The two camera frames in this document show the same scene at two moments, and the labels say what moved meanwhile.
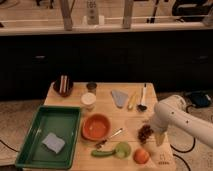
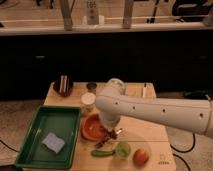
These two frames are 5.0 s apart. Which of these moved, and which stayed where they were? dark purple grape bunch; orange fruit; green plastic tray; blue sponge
Moved: dark purple grape bunch
Stayed: green plastic tray; orange fruit; blue sponge
